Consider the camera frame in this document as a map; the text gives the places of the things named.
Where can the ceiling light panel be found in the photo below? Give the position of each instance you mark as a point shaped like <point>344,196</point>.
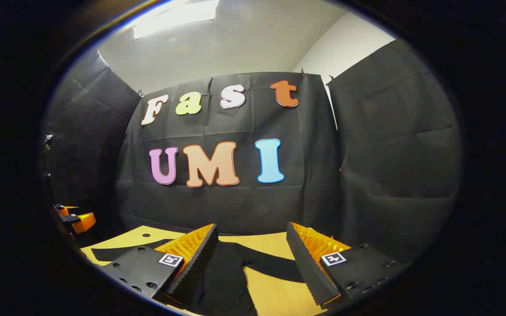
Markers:
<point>174,17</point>

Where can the black backdrop cloth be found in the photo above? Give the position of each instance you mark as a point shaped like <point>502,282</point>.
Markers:
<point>244,206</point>

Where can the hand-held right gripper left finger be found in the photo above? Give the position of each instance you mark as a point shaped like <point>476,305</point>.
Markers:
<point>191,267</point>

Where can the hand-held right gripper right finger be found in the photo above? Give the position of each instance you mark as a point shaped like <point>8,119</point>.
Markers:
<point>310,267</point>

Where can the black buttoned coat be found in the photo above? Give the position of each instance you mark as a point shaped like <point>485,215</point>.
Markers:
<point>226,281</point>

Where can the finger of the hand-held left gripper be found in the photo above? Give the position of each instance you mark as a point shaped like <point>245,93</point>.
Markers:
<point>81,222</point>
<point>65,210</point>

